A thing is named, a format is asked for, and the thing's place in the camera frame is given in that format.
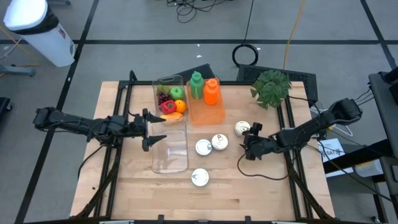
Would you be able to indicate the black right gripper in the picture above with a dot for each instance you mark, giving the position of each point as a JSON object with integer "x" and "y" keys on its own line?
{"x": 259, "y": 146}

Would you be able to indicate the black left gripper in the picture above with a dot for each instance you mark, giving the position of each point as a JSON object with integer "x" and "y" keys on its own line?
{"x": 136, "y": 127}

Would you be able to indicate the yellow banana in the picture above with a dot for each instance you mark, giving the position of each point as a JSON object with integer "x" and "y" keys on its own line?
{"x": 172, "y": 116}

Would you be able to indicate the red toy bell pepper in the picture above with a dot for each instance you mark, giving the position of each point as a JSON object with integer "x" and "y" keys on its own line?
{"x": 168, "y": 107}

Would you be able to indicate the silver top tuna can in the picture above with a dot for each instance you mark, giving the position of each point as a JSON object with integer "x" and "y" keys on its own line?
{"x": 241, "y": 127}
{"x": 219, "y": 142}
{"x": 203, "y": 147}

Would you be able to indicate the dark red toy grapes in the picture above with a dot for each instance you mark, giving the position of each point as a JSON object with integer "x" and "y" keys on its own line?
{"x": 163, "y": 98}

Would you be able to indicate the toy orange fruit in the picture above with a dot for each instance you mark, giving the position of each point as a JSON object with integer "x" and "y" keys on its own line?
{"x": 180, "y": 106}

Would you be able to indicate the green toy pear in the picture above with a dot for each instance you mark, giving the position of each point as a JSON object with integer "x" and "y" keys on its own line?
{"x": 162, "y": 89}

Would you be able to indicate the green toy apple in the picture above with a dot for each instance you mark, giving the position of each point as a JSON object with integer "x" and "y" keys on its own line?
{"x": 177, "y": 93}

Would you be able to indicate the green plastic bottle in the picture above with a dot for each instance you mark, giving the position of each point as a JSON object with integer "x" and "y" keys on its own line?
{"x": 196, "y": 85}

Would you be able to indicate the green label tuna can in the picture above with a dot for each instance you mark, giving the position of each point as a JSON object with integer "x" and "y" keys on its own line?
{"x": 200, "y": 177}

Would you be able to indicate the orange plastic bottle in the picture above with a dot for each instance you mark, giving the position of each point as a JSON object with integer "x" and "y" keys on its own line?
{"x": 211, "y": 92}

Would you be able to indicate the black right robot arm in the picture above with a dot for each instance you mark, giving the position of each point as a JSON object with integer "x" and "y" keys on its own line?
{"x": 314, "y": 127}

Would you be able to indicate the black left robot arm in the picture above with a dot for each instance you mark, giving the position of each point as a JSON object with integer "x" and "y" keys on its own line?
{"x": 77, "y": 124}

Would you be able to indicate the clear plastic bin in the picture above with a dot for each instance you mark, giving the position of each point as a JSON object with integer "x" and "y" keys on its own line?
{"x": 155, "y": 81}
{"x": 169, "y": 149}

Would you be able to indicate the orange translucent plastic bin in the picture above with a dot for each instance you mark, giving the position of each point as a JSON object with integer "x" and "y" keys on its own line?
{"x": 206, "y": 115}

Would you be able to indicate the green potted plant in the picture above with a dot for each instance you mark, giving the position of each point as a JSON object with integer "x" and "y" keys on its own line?
{"x": 270, "y": 88}

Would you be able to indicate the black flat panel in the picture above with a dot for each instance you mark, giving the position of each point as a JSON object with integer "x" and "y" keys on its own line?
{"x": 186, "y": 74}

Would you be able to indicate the white printed paper sheet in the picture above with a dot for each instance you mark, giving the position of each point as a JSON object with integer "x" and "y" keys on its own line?
{"x": 334, "y": 152}

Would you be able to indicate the black perforated panel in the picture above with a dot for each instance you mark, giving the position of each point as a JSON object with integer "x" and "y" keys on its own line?
{"x": 303, "y": 84}

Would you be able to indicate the white plastic container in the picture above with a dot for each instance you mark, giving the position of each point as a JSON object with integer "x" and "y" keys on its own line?
{"x": 368, "y": 168}

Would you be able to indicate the black equipment cart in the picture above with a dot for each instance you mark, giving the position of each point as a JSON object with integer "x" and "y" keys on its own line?
{"x": 384, "y": 102}

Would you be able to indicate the white trash bin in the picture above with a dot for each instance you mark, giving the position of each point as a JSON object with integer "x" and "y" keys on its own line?
{"x": 40, "y": 34}

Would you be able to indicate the grey stand base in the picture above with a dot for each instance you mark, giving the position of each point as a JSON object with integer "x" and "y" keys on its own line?
{"x": 17, "y": 71}

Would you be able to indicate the black floor caster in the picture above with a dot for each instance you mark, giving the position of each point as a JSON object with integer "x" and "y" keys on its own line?
{"x": 3, "y": 104}

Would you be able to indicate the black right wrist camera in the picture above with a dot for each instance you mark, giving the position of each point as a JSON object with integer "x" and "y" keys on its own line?
{"x": 257, "y": 127}

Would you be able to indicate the black metal table frame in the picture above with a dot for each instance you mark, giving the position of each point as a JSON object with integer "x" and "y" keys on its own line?
{"x": 122, "y": 84}

